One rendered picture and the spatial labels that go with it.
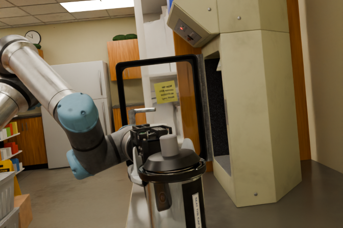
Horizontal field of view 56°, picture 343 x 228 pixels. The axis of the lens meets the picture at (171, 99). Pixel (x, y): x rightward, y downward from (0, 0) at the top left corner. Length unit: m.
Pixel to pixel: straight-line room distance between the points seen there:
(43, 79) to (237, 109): 0.49
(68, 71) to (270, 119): 5.18
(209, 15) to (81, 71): 5.06
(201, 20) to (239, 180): 0.44
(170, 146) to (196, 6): 0.47
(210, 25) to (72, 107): 0.42
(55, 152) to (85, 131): 5.40
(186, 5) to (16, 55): 0.45
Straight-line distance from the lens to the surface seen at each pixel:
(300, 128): 1.37
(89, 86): 5.83
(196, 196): 0.51
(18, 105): 1.02
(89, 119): 0.67
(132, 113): 1.19
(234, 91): 0.88
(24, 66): 0.86
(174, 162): 0.49
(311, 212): 0.92
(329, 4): 1.26
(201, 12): 0.88
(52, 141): 6.06
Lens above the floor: 1.30
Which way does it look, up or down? 3 degrees down
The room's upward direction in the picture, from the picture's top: 6 degrees counter-clockwise
